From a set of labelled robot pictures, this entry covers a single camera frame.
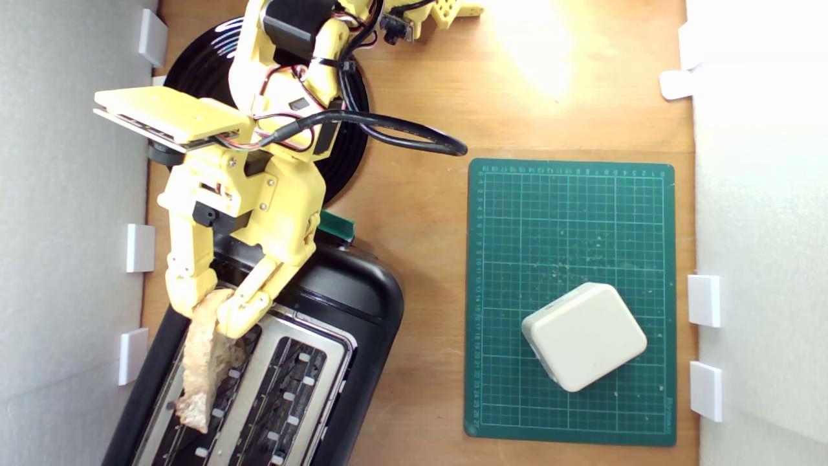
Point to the brown bread slice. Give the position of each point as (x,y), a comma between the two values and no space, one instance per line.
(204,369)

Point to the green toaster lever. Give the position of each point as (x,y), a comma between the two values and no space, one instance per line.
(339,228)

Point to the black two-slot toaster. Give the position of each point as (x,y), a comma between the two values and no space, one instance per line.
(343,298)

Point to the black round plate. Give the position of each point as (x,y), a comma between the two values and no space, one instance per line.
(200,61)

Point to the green cutting mat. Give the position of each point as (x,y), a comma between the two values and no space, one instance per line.
(569,213)

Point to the white block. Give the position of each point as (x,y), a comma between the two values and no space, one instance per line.
(585,336)

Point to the yellow wrist camera mount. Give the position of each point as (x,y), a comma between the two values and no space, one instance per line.
(168,110)

